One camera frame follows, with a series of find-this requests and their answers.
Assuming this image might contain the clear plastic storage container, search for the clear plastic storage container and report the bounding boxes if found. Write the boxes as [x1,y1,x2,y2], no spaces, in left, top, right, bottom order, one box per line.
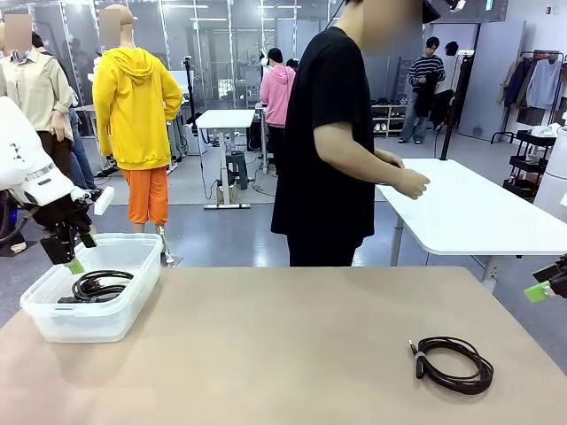
[19,233,163,344]

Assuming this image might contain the person in white top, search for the person in white top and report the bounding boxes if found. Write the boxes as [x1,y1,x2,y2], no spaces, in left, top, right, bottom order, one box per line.
[431,41,462,134]

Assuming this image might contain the person in black t-shirt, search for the person in black t-shirt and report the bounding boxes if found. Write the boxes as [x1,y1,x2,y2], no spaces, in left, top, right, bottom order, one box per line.
[270,0,442,267]

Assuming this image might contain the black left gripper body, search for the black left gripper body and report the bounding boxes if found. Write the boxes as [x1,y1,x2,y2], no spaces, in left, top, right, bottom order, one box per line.
[35,194,92,238]

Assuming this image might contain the white standing desk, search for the white standing desk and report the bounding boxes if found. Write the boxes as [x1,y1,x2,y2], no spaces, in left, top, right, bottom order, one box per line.
[194,109,257,211]

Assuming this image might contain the person in black cap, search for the person in black cap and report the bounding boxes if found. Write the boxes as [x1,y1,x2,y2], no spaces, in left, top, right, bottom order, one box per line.
[68,37,97,192]

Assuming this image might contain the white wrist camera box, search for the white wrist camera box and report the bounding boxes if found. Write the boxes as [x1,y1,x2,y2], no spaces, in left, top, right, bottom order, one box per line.
[93,185,115,217]

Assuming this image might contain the person's right hand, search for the person's right hand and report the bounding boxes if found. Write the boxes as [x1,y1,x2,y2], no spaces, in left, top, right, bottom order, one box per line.
[392,169,430,200]

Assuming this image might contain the person's right forearm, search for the person's right forearm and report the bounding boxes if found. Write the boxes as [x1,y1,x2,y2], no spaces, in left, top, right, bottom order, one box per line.
[321,148,402,187]

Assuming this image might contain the wooden shoe shelf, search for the wooden shoe shelf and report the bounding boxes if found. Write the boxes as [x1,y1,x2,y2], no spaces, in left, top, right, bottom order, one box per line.
[370,104,411,139]

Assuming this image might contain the mannequin in beige shirt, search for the mannequin in beige shirt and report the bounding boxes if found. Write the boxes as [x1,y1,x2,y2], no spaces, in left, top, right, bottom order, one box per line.
[0,12,75,231]

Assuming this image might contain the beige hanging coat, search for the beige hanging coat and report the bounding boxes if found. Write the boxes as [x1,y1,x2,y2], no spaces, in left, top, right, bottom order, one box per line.
[496,57,517,106]

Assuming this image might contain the grey-blue hanging sweater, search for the grey-blue hanging sweater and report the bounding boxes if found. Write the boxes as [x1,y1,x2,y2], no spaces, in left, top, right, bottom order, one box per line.
[525,58,563,111]

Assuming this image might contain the grey partition panel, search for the grey partition panel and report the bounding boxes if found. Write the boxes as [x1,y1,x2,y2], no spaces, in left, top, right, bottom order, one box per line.
[455,19,526,143]

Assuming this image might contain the person in striped sweater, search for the person in striped sweater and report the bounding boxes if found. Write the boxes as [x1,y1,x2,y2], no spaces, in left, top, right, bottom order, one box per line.
[397,37,447,144]

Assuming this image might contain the black pole stand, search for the black pole stand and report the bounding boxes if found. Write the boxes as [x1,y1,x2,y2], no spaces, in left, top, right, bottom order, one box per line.
[439,50,475,161]

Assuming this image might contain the person in pink hoodie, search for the person in pink hoodie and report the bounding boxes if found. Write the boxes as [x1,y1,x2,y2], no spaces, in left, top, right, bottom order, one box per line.
[260,47,297,177]

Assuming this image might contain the black clothes rack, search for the black clothes rack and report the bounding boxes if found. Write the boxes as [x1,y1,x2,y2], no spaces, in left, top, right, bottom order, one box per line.
[498,50,567,143]

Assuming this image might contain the black utility cart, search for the black utility cart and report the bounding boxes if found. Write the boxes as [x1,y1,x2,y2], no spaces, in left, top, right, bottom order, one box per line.
[490,128,558,200]

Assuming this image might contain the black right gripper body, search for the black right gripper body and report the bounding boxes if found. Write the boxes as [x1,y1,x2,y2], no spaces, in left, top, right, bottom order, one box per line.
[548,252,567,297]

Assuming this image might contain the metal bench with electronics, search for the metal bench with electronics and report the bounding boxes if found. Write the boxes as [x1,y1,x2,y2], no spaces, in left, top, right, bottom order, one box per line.
[247,102,272,174]

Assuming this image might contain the black camera tripod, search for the black camera tripod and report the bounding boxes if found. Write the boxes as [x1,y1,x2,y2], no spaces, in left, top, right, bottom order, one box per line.
[183,56,209,200]

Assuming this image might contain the person's left hand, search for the person's left hand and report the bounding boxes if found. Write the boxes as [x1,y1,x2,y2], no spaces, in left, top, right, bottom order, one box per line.
[375,149,405,170]

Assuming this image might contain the dark hanging jacket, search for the dark hanging jacket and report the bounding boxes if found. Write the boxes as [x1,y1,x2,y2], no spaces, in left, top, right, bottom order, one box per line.
[504,57,535,109]

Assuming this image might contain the dark grey stool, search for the dark grey stool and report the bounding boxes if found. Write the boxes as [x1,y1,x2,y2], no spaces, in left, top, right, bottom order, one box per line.
[224,150,250,191]

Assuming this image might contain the mannequin in yellow hoodie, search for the mannequin in yellow hoodie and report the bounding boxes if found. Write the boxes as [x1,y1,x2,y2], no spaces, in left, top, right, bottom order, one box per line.
[91,4,184,267]

